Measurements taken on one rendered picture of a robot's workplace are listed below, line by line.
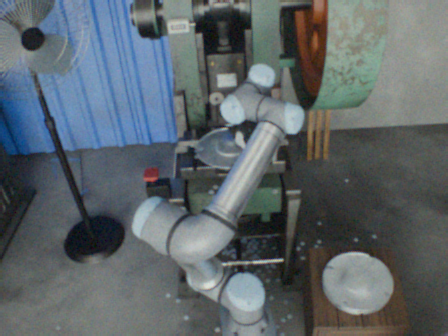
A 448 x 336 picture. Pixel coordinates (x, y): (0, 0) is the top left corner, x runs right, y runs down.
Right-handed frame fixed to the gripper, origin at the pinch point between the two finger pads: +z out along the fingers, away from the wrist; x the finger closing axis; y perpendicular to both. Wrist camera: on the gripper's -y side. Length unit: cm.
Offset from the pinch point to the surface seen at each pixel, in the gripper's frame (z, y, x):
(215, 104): 5.1, -22.2, 3.9
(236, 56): -13.7, -26.0, 12.6
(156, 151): 141, -100, 14
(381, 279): 34, 66, 35
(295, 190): 24.7, 17.5, 21.5
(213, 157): 20.1, -8.9, -2.8
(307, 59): -4, -22, 48
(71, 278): 110, -22, -77
